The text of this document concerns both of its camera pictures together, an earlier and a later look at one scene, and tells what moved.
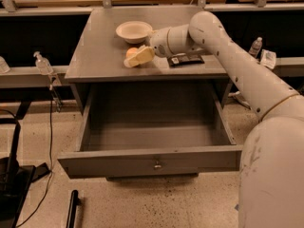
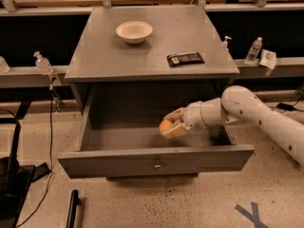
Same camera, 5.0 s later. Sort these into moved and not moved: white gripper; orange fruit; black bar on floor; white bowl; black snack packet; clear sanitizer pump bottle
Moved: white gripper; orange fruit
Not moved: white bowl; clear sanitizer pump bottle; black bar on floor; black snack packet
